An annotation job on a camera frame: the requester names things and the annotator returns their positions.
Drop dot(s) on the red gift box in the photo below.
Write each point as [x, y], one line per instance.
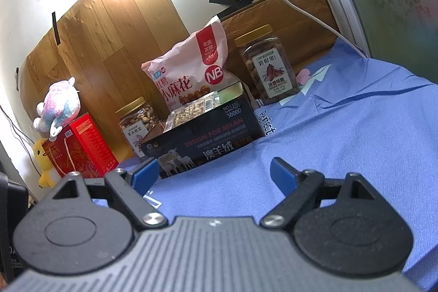
[82, 148]

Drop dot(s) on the dark cardboard box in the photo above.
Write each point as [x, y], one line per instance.
[212, 141]

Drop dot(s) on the pastel plush toy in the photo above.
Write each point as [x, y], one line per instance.
[58, 107]

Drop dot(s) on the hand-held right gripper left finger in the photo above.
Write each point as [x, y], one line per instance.
[145, 173]

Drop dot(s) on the short black tape strip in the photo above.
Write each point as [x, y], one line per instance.
[17, 74]

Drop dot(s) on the blue bed sheet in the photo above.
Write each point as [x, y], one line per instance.
[342, 141]

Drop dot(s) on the yellow duck plush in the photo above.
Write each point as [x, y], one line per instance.
[42, 162]

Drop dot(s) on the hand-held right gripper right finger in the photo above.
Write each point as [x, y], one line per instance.
[284, 173]

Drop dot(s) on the clear seed packet green label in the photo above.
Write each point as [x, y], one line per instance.
[188, 114]

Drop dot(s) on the wood-pattern board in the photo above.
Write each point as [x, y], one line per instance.
[119, 39]

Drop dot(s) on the brown quilted cushion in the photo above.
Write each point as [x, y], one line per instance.
[301, 25]

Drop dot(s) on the pecan jar gold lid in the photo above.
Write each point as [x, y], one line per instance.
[270, 73]

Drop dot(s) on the cashew jar gold lid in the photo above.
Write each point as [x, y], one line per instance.
[137, 127]

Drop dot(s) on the pink snack bag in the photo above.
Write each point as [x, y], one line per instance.
[191, 66]

